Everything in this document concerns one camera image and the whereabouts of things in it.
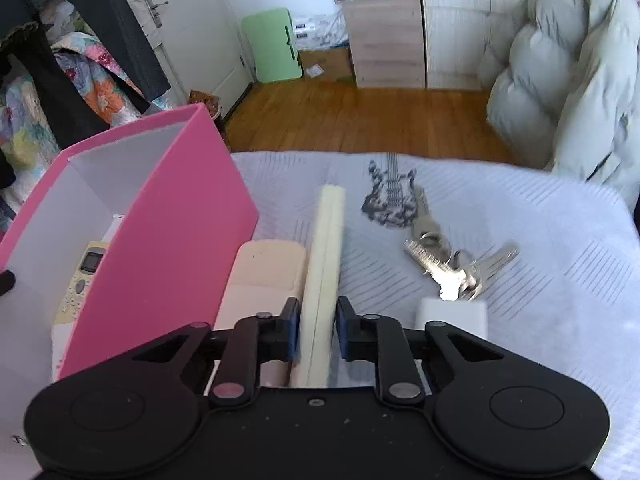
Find floral quilt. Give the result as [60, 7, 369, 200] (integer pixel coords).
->
[0, 0, 166, 231]

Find green folding table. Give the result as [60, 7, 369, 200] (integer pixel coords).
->
[241, 7, 304, 84]

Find white square power adapter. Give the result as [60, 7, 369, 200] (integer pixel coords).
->
[412, 297, 488, 341]

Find bunch of metal keys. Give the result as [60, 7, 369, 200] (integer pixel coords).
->
[404, 187, 521, 302]

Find yellowish cream remote control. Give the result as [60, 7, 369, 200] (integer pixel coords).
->
[289, 185, 347, 388]

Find white plastic bags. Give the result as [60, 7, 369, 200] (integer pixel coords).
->
[292, 12, 348, 52]

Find cream remote control with display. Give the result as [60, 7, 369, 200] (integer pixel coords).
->
[54, 241, 111, 328]

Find pink cardboard box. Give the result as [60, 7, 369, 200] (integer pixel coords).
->
[0, 103, 260, 466]

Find pinkish cream remote control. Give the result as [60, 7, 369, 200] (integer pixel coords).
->
[202, 241, 308, 388]

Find white door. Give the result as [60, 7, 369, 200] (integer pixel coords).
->
[107, 0, 253, 111]

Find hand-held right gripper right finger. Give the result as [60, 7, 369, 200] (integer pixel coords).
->
[335, 296, 504, 407]

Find white guitar-print bedspread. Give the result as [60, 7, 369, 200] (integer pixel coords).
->
[215, 150, 640, 480]

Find metal door handle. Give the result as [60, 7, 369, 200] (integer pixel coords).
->
[144, 0, 168, 29]

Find brown patterned basket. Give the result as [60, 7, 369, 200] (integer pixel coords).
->
[189, 89, 223, 121]

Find wooden shelf cabinet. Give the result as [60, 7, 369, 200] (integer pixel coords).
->
[325, 0, 426, 90]

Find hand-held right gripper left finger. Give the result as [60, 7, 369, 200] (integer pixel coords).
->
[132, 297, 303, 409]

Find grey puffer jacket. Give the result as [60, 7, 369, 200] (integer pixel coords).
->
[475, 0, 640, 188]

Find dark grey hanging coat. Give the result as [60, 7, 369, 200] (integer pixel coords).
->
[30, 0, 171, 103]

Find light wooden wardrobe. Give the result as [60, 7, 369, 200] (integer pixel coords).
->
[417, 0, 546, 92]

